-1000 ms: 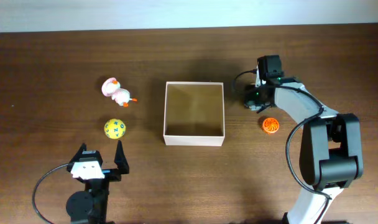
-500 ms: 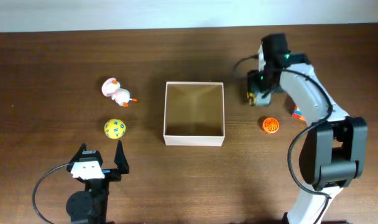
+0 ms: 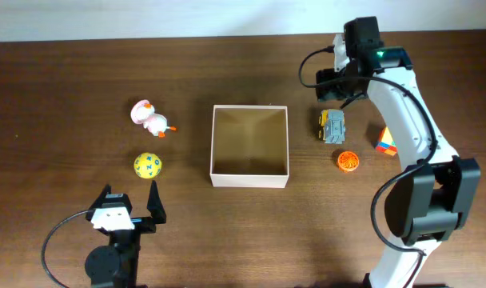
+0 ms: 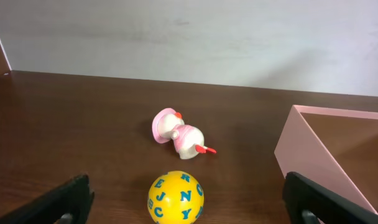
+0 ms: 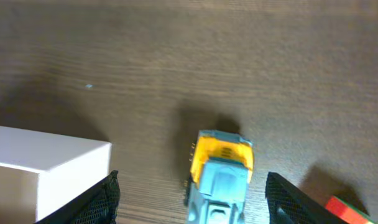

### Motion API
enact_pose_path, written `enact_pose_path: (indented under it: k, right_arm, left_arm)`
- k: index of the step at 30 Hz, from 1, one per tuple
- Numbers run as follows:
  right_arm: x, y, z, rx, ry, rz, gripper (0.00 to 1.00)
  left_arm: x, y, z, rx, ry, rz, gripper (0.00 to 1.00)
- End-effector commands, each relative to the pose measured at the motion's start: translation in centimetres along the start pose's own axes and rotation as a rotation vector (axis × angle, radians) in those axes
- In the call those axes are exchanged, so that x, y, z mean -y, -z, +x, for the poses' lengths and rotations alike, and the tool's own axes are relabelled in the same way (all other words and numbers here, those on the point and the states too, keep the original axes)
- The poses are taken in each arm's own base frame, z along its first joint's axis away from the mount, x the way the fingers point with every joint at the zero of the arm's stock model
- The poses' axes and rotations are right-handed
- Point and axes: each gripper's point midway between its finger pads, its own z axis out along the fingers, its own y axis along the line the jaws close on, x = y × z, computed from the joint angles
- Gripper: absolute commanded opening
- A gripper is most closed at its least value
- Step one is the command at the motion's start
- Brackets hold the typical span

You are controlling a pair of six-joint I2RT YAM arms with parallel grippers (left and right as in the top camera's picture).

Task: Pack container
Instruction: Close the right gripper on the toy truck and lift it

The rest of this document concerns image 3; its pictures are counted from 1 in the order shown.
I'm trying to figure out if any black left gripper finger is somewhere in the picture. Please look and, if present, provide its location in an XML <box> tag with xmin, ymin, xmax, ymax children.
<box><xmin>86</xmin><ymin>184</ymin><xmax>111</xmax><ymax>218</ymax></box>
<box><xmin>147</xmin><ymin>180</ymin><xmax>166</xmax><ymax>223</ymax></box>

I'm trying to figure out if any yellow grey toy truck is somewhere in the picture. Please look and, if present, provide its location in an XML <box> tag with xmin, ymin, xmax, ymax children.
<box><xmin>318</xmin><ymin>109</ymin><xmax>346</xmax><ymax>144</ymax></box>

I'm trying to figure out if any colourful puzzle cube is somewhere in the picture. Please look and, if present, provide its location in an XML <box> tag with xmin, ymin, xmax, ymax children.
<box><xmin>375</xmin><ymin>127</ymin><xmax>397</xmax><ymax>156</ymax></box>

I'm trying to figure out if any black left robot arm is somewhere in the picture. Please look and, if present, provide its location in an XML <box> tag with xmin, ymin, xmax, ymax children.
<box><xmin>85</xmin><ymin>181</ymin><xmax>166</xmax><ymax>288</ymax></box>

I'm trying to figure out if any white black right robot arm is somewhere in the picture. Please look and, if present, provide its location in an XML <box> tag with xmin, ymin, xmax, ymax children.
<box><xmin>313</xmin><ymin>17</ymin><xmax>481</xmax><ymax>287</ymax></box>

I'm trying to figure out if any yellow ball with blue letters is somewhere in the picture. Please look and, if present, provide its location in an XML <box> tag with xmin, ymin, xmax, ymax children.
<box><xmin>133</xmin><ymin>152</ymin><xmax>162</xmax><ymax>179</ymax></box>

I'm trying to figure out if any orange ridged disc toy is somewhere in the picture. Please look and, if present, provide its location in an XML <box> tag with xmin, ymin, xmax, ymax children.
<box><xmin>337</xmin><ymin>150</ymin><xmax>360</xmax><ymax>173</ymax></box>

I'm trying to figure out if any pink white duck toy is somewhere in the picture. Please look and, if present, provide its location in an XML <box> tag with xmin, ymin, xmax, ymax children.
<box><xmin>130</xmin><ymin>100</ymin><xmax>177</xmax><ymax>138</ymax></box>

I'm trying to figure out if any white cardboard box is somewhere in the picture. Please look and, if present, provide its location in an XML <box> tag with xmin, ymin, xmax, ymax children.
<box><xmin>209</xmin><ymin>105</ymin><xmax>289</xmax><ymax>188</ymax></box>

